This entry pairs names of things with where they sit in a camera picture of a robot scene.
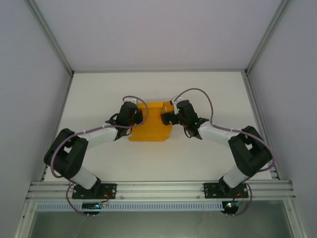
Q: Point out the yellow cloth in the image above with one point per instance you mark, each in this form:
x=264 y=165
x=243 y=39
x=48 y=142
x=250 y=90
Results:
x=153 y=131

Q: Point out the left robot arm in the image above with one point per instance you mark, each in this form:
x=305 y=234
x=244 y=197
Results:
x=101 y=135

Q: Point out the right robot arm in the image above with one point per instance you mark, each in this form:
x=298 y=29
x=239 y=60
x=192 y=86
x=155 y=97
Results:
x=215 y=134

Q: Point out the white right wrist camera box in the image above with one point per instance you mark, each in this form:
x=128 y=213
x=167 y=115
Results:
x=175 y=106

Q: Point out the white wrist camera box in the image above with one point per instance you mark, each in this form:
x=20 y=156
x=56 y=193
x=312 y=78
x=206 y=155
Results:
x=175 y=106
x=130 y=100

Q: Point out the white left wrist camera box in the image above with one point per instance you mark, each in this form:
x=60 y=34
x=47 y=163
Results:
x=130 y=100

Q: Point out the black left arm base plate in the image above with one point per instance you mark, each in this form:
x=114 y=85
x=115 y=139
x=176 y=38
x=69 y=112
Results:
x=111 y=191

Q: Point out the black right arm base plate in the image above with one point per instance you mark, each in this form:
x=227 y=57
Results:
x=210 y=189

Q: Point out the aluminium mounting rail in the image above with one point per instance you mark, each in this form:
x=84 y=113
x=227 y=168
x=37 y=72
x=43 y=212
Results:
x=158 y=189

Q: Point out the aluminium frame post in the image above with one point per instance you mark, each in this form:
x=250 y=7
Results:
x=267 y=37
x=52 y=37

